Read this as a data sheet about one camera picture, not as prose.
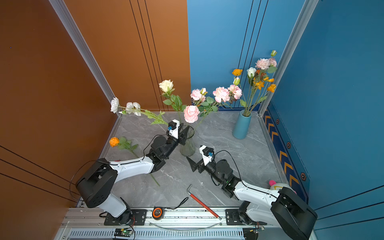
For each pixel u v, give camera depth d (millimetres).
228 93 646
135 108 711
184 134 723
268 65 790
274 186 774
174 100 788
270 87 828
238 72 908
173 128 660
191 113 621
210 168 680
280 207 426
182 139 711
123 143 992
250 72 847
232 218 725
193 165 673
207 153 626
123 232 709
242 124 928
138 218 739
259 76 808
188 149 942
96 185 448
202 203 773
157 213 725
